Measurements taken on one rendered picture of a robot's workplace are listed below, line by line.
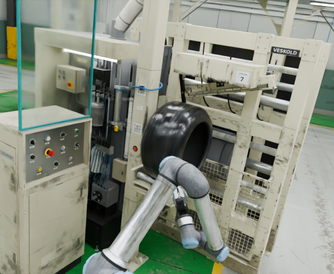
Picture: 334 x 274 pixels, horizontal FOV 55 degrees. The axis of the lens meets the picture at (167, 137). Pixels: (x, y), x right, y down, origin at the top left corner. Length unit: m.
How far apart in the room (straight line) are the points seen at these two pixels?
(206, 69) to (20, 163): 1.35
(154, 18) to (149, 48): 0.19
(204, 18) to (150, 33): 9.15
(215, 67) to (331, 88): 9.23
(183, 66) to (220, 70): 0.30
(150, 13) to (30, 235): 1.65
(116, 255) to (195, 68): 1.38
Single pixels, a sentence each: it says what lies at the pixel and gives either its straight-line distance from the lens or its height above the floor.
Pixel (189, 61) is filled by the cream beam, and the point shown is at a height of 1.74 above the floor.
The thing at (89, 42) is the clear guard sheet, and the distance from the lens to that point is 2.24.
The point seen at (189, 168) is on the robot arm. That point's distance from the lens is 1.54.
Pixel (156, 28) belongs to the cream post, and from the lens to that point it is 2.21.
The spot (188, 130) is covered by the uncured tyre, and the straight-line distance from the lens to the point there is 2.03.
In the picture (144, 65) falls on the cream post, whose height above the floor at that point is 1.68.
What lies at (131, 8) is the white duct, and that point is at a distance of 2.71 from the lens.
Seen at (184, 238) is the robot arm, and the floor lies 0.83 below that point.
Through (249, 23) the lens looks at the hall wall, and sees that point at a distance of 11.17.
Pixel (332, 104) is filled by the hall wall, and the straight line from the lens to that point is 11.44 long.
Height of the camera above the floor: 1.94
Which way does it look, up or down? 19 degrees down
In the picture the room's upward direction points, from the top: 8 degrees clockwise
